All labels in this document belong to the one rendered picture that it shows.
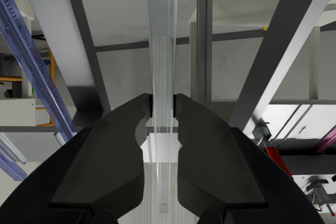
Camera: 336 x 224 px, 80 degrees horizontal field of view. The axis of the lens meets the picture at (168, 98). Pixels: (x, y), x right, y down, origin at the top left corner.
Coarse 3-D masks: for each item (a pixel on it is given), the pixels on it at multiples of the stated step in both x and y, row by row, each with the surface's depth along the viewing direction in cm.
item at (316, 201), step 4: (308, 196) 53; (316, 196) 53; (332, 196) 54; (316, 200) 53; (316, 204) 52; (316, 208) 54; (324, 208) 55; (332, 208) 55; (320, 212) 57; (324, 212) 58; (328, 212) 58
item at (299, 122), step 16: (272, 112) 37; (288, 112) 37; (304, 112) 38; (320, 112) 38; (272, 128) 41; (288, 128) 41; (304, 128) 41; (320, 128) 42; (256, 144) 45; (272, 144) 45; (288, 144) 46; (304, 144) 46
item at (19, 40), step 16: (0, 0) 13; (0, 16) 14; (16, 16) 14; (0, 32) 14; (16, 32) 14; (16, 48) 15; (32, 48) 16; (32, 64) 16; (32, 80) 17; (48, 80) 18; (48, 96) 19; (48, 112) 20; (64, 112) 21; (64, 128) 22
